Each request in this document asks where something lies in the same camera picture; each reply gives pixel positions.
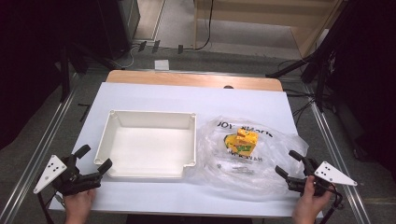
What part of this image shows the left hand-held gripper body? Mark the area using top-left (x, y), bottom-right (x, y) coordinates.
top-left (33, 154), bottom-right (103, 197)

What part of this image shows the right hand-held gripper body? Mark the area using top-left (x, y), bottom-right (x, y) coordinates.
top-left (286, 158), bottom-right (358, 197)

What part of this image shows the clear plastic bag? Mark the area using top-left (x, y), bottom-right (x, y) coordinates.
top-left (189, 115), bottom-right (310, 196)

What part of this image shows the yellow carton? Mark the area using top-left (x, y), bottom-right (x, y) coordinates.
top-left (223, 127), bottom-right (260, 158)

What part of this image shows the white plastic box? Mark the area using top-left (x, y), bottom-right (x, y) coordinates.
top-left (93, 109), bottom-right (198, 180)

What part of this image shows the person's left hand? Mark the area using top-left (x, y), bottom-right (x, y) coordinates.
top-left (64, 189), bottom-right (96, 224)

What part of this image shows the person's right hand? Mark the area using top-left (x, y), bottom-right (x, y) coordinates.
top-left (292, 175), bottom-right (332, 224)

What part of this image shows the black tripod stand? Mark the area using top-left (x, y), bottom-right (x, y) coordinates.
top-left (265, 46), bottom-right (339, 113)

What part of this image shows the white table mat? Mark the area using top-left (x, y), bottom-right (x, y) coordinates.
top-left (49, 81), bottom-right (324, 218)

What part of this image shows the small white floor box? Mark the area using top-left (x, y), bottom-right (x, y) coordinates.
top-left (154, 59), bottom-right (171, 71)

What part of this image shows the wooden table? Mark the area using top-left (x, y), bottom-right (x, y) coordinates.
top-left (106, 69), bottom-right (284, 92)

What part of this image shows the light wooden shelf unit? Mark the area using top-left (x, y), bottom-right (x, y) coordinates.
top-left (193, 0), bottom-right (347, 59)

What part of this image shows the black cabinet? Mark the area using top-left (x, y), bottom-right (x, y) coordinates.
top-left (92, 0), bottom-right (141, 62)

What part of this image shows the metal floor rail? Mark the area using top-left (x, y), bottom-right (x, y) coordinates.
top-left (0, 74), bottom-right (80, 224)
top-left (303, 83), bottom-right (373, 224)

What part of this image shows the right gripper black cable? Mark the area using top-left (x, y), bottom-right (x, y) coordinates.
top-left (318, 183), bottom-right (345, 224)

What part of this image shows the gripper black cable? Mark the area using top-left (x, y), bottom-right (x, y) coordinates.
top-left (36, 191), bottom-right (66, 224)
top-left (318, 183), bottom-right (345, 224)

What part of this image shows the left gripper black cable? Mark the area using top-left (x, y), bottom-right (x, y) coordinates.
top-left (36, 191), bottom-right (66, 224)

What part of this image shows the black floor cable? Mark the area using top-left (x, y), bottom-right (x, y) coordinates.
top-left (283, 88), bottom-right (317, 127)

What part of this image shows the white floor cable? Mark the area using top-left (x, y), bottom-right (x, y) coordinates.
top-left (110, 43), bottom-right (141, 70)

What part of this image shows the black hanging cable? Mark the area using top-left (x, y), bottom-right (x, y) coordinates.
top-left (195, 0), bottom-right (215, 51)

